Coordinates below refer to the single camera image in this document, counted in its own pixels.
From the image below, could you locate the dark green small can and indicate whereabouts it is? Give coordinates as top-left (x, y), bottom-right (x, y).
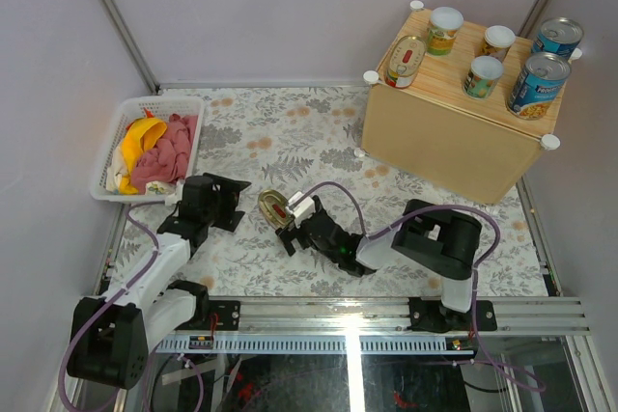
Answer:
top-left (463, 56), bottom-right (504, 99)

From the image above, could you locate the pink cloth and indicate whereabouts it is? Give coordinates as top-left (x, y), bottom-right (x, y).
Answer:
top-left (130, 114), bottom-right (198, 194)

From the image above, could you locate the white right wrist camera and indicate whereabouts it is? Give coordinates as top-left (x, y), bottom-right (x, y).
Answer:
top-left (286, 191), bottom-right (316, 228)

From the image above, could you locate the aluminium frame rail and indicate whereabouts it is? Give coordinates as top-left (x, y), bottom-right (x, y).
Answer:
top-left (144, 297), bottom-right (590, 352)

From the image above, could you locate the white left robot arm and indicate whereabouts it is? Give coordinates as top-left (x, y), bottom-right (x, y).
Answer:
top-left (62, 173), bottom-right (250, 390)

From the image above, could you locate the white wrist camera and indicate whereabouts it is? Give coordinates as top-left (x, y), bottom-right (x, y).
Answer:
top-left (164, 180), bottom-right (184, 206)
top-left (286, 191), bottom-right (316, 228)

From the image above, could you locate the white patterned cloth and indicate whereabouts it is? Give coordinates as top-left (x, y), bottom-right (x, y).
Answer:
top-left (105, 164), bottom-right (173, 195)

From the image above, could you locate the blue soup can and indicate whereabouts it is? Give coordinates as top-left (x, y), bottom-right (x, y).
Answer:
top-left (531, 17), bottom-right (584, 59)
top-left (506, 52), bottom-right (572, 121)

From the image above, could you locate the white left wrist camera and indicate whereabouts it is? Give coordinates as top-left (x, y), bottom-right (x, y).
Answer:
top-left (164, 180), bottom-right (184, 206)

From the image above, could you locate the wooden cube cabinet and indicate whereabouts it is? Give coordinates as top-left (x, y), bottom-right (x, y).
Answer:
top-left (361, 21), bottom-right (562, 204)

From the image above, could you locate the yellow jar white lid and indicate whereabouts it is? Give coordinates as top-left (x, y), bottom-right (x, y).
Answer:
top-left (479, 25), bottom-right (516, 62)

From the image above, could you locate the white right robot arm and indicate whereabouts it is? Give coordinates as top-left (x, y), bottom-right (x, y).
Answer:
top-left (276, 196), bottom-right (482, 330)

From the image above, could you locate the yellow cloth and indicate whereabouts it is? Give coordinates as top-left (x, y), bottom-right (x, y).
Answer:
top-left (120, 117), bottom-right (167, 176)

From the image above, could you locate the gold oval fish tin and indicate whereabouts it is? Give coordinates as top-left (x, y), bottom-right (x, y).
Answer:
top-left (384, 35), bottom-right (427, 89)

